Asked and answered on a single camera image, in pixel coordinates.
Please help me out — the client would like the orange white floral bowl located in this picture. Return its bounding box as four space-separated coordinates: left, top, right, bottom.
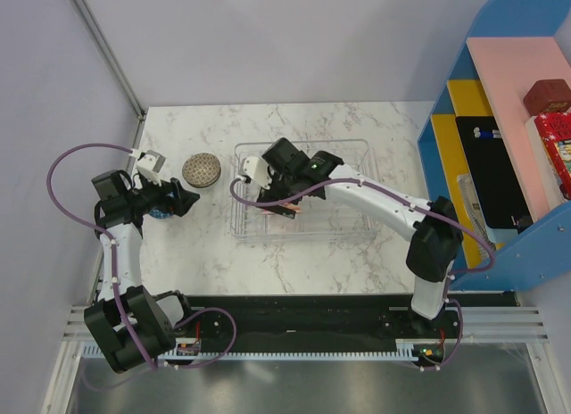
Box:
258 200 304 219

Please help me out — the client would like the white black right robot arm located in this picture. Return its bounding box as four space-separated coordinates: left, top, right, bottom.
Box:
243 137 463 337

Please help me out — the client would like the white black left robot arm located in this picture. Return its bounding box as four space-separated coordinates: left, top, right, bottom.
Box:
84 170 200 373

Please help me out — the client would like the blue triangle pattern bowl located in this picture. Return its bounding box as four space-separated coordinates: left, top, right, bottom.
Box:
148 205 174 219

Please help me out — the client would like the brown lattice pattern bowl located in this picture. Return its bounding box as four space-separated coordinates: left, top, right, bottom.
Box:
182 153 221 188

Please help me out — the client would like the blue toy shelf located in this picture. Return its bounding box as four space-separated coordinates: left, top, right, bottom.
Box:
418 0 570 292

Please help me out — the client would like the black board with markers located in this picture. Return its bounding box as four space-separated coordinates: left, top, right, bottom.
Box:
455 116 530 233

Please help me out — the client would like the red christmas tin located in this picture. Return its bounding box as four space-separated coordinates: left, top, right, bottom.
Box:
534 112 570 196

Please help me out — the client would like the dark red box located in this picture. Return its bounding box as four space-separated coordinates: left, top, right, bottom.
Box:
523 79 570 117

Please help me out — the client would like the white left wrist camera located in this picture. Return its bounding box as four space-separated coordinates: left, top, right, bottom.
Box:
132 149 166 186

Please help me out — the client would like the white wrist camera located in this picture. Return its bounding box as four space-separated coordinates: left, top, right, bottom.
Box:
132 149 166 186
243 156 272 189

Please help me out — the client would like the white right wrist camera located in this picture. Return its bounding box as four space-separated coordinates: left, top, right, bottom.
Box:
243 156 272 189

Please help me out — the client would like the clear wire dish rack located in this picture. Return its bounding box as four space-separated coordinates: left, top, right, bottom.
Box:
230 139 379 244

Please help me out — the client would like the aluminium corner post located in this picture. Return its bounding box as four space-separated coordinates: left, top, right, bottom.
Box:
70 0 146 120

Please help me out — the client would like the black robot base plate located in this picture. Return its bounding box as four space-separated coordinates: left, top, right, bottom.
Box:
144 292 521 349

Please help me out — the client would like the white slotted cable duct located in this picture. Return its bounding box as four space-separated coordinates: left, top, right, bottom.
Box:
82 338 460 360

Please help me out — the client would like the aluminium rail frame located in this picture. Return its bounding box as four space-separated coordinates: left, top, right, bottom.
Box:
39 304 571 414

